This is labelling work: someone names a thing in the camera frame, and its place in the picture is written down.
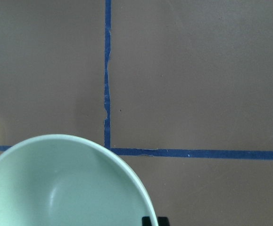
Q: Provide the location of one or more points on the green bowl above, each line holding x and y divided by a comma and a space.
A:
63, 180

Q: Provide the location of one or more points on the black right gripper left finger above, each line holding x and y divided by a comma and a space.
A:
146, 221

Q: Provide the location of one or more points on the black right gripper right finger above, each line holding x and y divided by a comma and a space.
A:
162, 221

